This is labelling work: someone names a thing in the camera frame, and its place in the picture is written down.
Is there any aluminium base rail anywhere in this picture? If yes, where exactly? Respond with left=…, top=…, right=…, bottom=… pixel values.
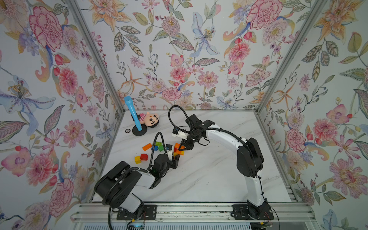
left=71, top=202, right=320, bottom=230

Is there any blue tube on stand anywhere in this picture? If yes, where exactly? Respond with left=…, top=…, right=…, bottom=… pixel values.
left=124, top=96, right=143, bottom=131

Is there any orange lego plate on table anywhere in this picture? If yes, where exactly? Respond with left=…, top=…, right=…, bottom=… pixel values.
left=142, top=143, right=152, bottom=151

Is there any black round stand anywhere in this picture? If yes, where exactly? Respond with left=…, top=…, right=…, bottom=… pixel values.
left=132, top=114, right=148, bottom=136

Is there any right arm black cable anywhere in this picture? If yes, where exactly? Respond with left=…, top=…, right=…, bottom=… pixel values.
left=168, top=104, right=192, bottom=134

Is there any yellow lego brick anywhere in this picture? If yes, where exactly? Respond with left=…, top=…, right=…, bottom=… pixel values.
left=173, top=151, right=185, bottom=156

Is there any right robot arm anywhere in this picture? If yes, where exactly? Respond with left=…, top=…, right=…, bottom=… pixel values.
left=172, top=115, right=267, bottom=218

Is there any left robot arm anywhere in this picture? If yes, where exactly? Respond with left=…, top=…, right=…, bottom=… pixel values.
left=94, top=154, right=180, bottom=213

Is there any orange lego plate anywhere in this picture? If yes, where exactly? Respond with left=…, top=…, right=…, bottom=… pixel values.
left=142, top=143, right=152, bottom=151
left=174, top=143, right=186, bottom=152

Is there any plush doll head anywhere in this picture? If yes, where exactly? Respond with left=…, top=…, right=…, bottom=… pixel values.
left=139, top=113, right=160, bottom=128

